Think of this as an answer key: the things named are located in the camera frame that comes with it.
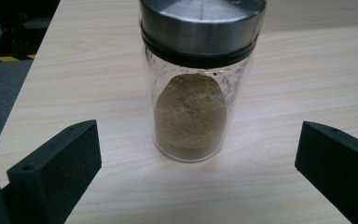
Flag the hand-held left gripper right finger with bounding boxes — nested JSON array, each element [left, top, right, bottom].
[[294, 120, 358, 224]]

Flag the black stand base striped edge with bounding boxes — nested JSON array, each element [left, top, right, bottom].
[[0, 0, 62, 63]]

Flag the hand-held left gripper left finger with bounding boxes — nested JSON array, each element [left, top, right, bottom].
[[1, 119, 103, 224]]

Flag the glass jar with brown powder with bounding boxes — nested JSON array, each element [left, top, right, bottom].
[[138, 0, 268, 163]]

